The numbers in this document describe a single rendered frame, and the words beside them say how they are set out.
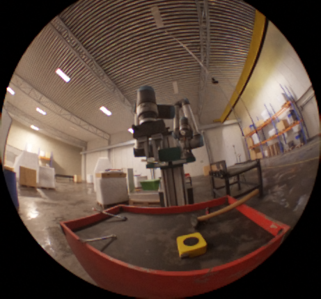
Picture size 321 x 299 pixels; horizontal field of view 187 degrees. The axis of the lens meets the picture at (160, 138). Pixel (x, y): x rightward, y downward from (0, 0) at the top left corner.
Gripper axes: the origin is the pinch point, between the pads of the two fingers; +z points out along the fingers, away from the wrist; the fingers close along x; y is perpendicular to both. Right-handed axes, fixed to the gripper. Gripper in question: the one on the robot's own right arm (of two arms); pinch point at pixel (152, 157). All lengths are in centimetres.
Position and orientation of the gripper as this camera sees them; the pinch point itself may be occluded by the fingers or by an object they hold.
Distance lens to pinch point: 37.1
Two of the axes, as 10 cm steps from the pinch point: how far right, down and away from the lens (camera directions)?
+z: 1.4, 9.4, -3.1
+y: -2.2, -2.7, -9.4
